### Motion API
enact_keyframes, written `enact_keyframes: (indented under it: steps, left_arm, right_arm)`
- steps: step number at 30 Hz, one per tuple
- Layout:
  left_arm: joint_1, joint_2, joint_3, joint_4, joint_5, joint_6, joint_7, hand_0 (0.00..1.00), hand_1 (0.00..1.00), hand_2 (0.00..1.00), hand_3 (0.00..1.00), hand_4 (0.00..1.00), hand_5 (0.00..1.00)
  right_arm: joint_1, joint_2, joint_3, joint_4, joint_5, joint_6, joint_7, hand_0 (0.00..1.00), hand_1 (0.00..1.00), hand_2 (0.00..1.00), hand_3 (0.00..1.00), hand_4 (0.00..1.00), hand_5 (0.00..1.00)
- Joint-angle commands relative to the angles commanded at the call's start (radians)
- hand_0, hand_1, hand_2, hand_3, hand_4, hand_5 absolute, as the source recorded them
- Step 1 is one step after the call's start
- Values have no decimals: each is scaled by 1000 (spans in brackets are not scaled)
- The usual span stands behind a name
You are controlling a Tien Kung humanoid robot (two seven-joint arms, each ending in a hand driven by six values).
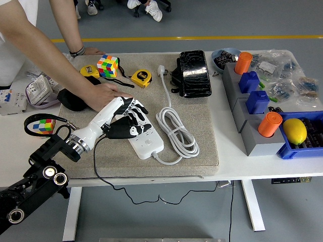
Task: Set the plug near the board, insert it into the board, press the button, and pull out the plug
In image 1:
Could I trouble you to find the black power adapter plug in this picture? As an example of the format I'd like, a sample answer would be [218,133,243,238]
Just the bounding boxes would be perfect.
[105,125,132,140]

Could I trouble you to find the yellow tape measure black clip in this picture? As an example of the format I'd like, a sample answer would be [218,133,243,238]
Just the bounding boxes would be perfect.
[79,65,101,79]

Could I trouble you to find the person's right hand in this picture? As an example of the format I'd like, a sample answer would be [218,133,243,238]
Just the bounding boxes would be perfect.
[83,82,134,112]

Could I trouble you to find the white circuit breaker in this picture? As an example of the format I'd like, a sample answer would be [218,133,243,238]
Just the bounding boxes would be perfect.
[0,88,27,116]

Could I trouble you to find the grey holder block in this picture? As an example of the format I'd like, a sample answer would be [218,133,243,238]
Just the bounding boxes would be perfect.
[241,118,287,157]
[221,62,253,99]
[232,97,271,134]

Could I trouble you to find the black components in bowl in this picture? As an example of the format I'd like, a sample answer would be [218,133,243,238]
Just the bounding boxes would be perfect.
[214,50,239,70]

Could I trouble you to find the large colourful puzzle cube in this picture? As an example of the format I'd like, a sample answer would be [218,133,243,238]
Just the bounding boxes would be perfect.
[97,54,120,78]

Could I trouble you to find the white power strip cord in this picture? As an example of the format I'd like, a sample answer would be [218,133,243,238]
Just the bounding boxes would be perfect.
[152,64,201,166]

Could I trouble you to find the person's left hand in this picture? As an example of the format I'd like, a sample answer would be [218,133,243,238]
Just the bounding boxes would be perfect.
[82,47,106,56]

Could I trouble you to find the clear bag brown resistors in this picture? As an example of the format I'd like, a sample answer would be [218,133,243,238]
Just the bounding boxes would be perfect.
[294,75,321,100]

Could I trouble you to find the orange cylinder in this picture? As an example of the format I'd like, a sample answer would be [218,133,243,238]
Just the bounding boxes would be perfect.
[234,51,253,75]
[257,112,283,139]

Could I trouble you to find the blue plastic bin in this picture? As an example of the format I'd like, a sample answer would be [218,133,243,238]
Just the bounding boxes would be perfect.
[276,110,323,160]

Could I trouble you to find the clear bag metal parts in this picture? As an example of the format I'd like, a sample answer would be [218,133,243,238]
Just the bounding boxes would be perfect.
[25,52,76,79]

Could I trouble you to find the white table leg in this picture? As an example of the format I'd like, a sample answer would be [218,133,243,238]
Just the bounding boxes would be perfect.
[62,187,83,242]
[241,179,266,232]

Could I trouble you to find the white wall socket panel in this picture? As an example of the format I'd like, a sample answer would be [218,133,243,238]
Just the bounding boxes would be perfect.
[25,75,53,103]

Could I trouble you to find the clear bag dark components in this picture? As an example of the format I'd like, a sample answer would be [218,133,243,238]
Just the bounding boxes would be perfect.
[277,50,302,76]

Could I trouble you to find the yellow tape measure round label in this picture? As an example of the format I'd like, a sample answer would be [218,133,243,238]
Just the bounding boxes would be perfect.
[131,69,153,88]

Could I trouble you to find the black components in bin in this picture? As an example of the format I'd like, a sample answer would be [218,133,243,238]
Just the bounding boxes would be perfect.
[300,118,323,149]

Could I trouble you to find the black cloth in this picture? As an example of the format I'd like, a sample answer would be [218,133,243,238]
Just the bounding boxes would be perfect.
[57,75,101,112]

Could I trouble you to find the small white socket panel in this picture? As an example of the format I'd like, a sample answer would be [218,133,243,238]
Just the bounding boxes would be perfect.
[47,77,64,93]

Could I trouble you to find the black hanging cable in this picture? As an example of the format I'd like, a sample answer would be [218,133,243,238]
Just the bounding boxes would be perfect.
[228,180,234,242]

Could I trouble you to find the small colourful puzzle cube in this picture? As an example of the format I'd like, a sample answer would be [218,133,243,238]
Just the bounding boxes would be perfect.
[32,118,57,136]

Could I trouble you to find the glossy black case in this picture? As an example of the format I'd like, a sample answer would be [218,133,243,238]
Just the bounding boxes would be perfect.
[170,49,212,98]

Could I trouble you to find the white power strip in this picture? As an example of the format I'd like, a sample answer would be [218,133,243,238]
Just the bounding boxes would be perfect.
[112,99,165,160]

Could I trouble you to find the black table control panel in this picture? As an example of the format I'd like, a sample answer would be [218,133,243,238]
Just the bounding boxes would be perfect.
[271,177,312,185]

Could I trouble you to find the black wristband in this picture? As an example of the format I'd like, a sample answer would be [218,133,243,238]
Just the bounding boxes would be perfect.
[69,46,86,58]

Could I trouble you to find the light blue bowl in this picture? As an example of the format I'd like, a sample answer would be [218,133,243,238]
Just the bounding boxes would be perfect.
[211,47,242,74]

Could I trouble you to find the blue bottle-shaped block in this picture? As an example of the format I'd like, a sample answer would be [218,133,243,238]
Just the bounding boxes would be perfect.
[246,90,271,114]
[238,71,260,94]

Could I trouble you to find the clear bag blue components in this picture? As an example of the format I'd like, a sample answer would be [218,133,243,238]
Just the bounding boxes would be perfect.
[266,79,300,103]

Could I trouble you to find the grey-brown fabric mat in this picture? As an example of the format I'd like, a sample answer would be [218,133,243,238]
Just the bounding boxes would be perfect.
[44,52,220,181]

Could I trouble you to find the thin black adapter cord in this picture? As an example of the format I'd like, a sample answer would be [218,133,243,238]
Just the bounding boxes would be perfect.
[93,135,220,205]

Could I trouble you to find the yellow lemon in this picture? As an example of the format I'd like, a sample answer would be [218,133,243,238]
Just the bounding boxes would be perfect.
[282,118,308,146]

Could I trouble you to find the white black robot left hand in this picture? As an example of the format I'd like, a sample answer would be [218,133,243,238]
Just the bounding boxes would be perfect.
[72,96,152,149]

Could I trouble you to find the clear bag white label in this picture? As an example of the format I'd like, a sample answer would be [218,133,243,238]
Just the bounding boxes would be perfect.
[252,54,281,78]

